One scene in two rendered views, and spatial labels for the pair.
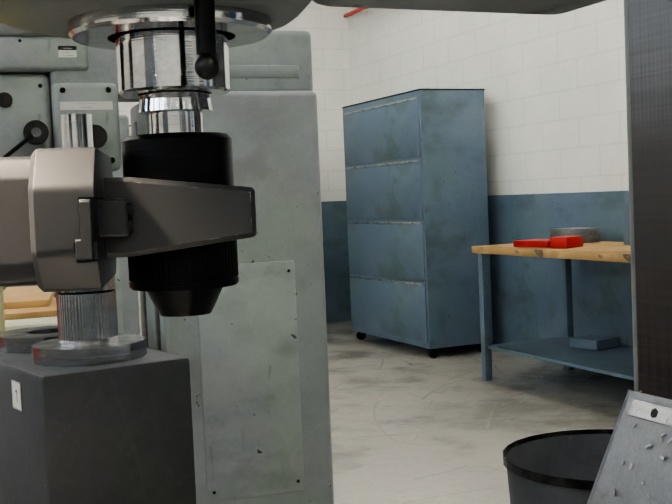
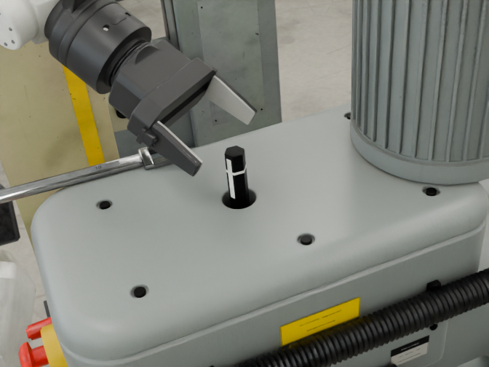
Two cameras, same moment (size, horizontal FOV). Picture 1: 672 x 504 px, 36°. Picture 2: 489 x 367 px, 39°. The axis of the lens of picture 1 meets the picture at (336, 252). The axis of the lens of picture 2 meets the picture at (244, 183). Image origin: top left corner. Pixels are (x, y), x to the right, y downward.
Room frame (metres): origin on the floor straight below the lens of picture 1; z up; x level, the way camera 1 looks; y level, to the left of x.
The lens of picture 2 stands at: (-0.14, 0.01, 2.36)
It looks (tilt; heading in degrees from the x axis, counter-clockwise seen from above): 37 degrees down; 5
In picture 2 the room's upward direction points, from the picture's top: 6 degrees counter-clockwise
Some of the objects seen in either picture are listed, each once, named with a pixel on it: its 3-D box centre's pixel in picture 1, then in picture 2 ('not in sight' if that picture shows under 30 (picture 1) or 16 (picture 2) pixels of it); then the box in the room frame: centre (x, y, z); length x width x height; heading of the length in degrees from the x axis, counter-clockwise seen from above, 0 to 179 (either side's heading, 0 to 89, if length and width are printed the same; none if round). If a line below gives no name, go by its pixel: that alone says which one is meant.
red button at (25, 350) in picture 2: not in sight; (36, 357); (0.35, 0.30, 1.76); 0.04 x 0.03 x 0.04; 23
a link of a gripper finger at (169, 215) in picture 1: (178, 215); not in sight; (0.42, 0.06, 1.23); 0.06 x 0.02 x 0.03; 98
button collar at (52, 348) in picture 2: not in sight; (57, 350); (0.36, 0.28, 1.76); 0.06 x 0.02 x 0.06; 23
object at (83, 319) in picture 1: (86, 304); not in sight; (0.83, 0.20, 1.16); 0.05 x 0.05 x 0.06
